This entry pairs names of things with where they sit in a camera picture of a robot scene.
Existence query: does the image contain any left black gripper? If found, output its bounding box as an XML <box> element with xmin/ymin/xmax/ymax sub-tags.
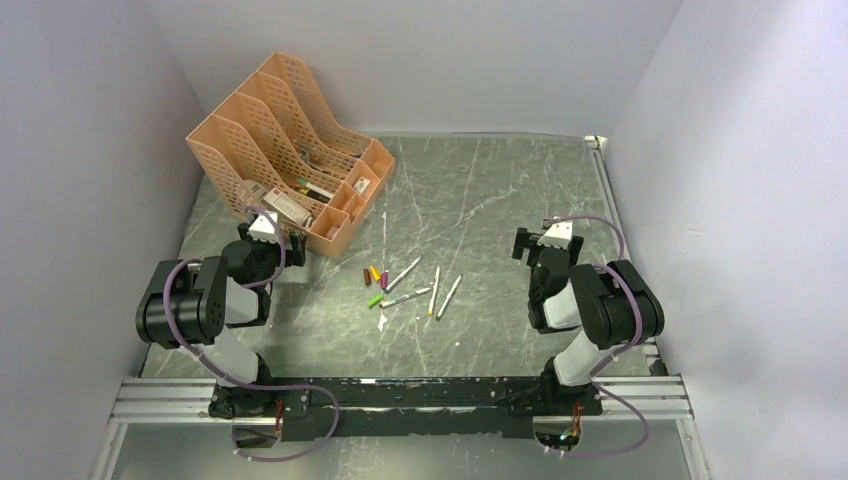
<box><xmin>240</xmin><ymin>223</ymin><xmax>308</xmax><ymax>290</ymax></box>

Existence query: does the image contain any white marker pen green tip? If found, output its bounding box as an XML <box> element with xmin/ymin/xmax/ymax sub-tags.
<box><xmin>435</xmin><ymin>274</ymin><xmax>463</xmax><ymax>321</ymax></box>

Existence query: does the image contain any green pen cap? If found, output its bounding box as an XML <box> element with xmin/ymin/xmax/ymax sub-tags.
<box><xmin>367</xmin><ymin>294</ymin><xmax>383</xmax><ymax>308</ymax></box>

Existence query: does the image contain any white marker pen orange tip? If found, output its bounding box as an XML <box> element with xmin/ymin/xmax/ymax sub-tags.
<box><xmin>428</xmin><ymin>265</ymin><xmax>441</xmax><ymax>317</ymax></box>

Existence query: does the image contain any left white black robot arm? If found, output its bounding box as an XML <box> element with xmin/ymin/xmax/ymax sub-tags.
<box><xmin>135</xmin><ymin>224</ymin><xmax>306</xmax><ymax>416</ymax></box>

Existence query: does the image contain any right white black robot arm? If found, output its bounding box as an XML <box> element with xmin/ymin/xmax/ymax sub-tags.
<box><xmin>512</xmin><ymin>222</ymin><xmax>665</xmax><ymax>414</ymax></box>

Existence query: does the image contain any white marker pen upper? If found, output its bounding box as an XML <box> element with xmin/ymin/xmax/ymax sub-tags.
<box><xmin>384</xmin><ymin>256</ymin><xmax>422</xmax><ymax>293</ymax></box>

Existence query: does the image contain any white marker pen colourful label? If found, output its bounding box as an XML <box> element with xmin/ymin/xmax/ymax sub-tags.
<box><xmin>380</xmin><ymin>287</ymin><xmax>432</xmax><ymax>309</ymax></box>

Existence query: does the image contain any white calculator box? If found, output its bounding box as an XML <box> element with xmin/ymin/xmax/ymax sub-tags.
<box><xmin>262</xmin><ymin>188</ymin><xmax>312</xmax><ymax>226</ymax></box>

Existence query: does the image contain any black green marker in organizer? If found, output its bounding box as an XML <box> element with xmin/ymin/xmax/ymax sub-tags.
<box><xmin>297</xmin><ymin>177</ymin><xmax>334</xmax><ymax>200</ymax></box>

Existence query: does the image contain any peach plastic file organizer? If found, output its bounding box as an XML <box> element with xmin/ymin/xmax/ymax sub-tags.
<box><xmin>186</xmin><ymin>52</ymin><xmax>395</xmax><ymax>257</ymax></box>

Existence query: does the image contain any white staple box upper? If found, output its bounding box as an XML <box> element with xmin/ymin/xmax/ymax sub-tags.
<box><xmin>353</xmin><ymin>177</ymin><xmax>371</xmax><ymax>196</ymax></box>

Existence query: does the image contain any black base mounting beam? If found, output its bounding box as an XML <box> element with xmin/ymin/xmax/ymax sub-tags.
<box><xmin>207</xmin><ymin>374</ymin><xmax>602</xmax><ymax>441</ymax></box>

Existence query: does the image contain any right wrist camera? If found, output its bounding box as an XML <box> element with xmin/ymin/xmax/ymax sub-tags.
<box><xmin>538</xmin><ymin>221</ymin><xmax>573</xmax><ymax>250</ymax></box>

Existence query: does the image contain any aluminium rail frame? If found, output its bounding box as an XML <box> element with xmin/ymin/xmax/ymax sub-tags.
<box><xmin>94</xmin><ymin>136</ymin><xmax>709</xmax><ymax>479</ymax></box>

